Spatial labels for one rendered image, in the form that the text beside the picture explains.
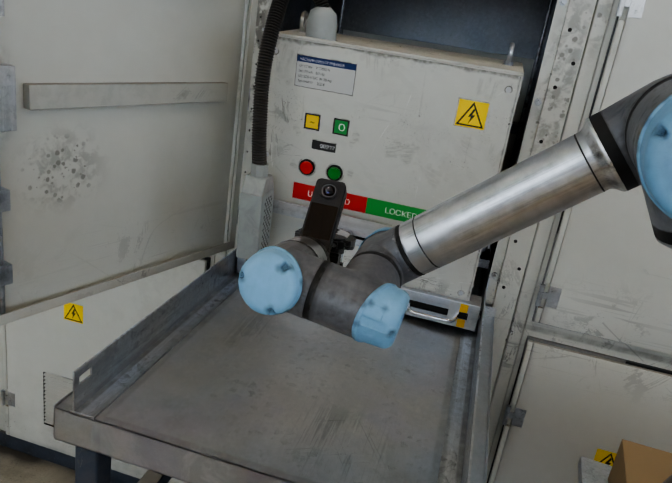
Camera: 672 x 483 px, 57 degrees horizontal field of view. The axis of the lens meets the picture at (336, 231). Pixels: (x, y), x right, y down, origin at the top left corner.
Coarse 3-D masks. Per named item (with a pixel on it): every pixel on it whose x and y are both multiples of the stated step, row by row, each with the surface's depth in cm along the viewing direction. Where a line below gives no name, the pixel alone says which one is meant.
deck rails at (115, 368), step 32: (192, 288) 119; (224, 288) 132; (160, 320) 108; (192, 320) 117; (480, 320) 127; (128, 352) 100; (160, 352) 106; (480, 352) 108; (96, 384) 92; (128, 384) 96; (96, 416) 88; (448, 416) 100; (448, 448) 92; (448, 480) 86
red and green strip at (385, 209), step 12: (300, 192) 129; (312, 192) 128; (348, 204) 127; (360, 204) 126; (372, 204) 126; (384, 204) 125; (396, 204) 124; (384, 216) 126; (396, 216) 125; (408, 216) 125
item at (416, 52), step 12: (288, 36) 119; (300, 36) 118; (336, 36) 131; (348, 36) 134; (360, 48) 116; (372, 48) 115; (384, 48) 121; (396, 48) 124; (408, 48) 127; (420, 48) 130; (432, 60) 113; (444, 60) 112; (456, 60) 117; (468, 60) 120; (480, 60) 123; (492, 60) 126; (504, 60) 129; (504, 72) 110; (516, 72) 110; (480, 252) 123; (468, 300) 127
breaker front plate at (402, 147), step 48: (288, 48) 119; (336, 48) 117; (288, 96) 123; (336, 96) 120; (384, 96) 118; (432, 96) 115; (480, 96) 113; (288, 144) 126; (336, 144) 123; (384, 144) 121; (432, 144) 118; (480, 144) 116; (288, 192) 130; (384, 192) 124; (432, 192) 122; (432, 288) 129
